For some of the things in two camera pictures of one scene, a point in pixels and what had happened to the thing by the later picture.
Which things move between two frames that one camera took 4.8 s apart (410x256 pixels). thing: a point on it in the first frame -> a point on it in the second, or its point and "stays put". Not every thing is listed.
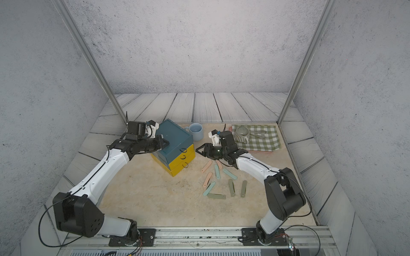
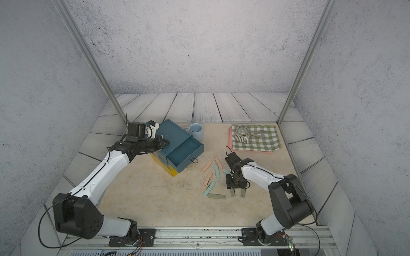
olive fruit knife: (231, 188) stays put
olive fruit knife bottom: (215, 196) stays put
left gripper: (159, 144) stays put
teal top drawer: (179, 141) -> (188, 151)
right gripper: (207, 148) -> (229, 184)
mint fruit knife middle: (217, 172) stays put
